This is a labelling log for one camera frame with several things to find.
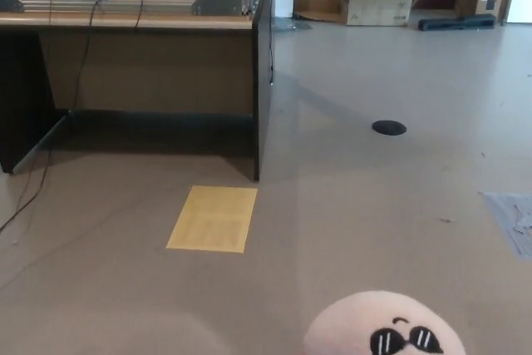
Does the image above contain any pink plush dumpling with sunglasses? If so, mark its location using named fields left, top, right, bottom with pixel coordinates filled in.
left=301, top=289, right=469, bottom=355

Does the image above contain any yellow paper sheet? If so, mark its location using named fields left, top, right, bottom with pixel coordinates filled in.
left=165, top=185, right=259, bottom=253

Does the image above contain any black round floor disc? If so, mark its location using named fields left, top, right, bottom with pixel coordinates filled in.
left=372, top=120, right=408, bottom=136

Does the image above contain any wooden desk with dark sides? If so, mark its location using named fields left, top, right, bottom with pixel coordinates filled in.
left=0, top=0, right=278, bottom=184

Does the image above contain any black foam packing piece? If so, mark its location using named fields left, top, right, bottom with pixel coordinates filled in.
left=417, top=13, right=498, bottom=34

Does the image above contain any clear plastic sheet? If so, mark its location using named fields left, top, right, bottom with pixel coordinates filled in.
left=480, top=190, right=532, bottom=259

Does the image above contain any thin black hanging cable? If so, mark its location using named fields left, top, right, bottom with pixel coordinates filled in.
left=268, top=13, right=276, bottom=84

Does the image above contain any long black floor cable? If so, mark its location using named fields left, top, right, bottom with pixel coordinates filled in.
left=0, top=0, right=103, bottom=234

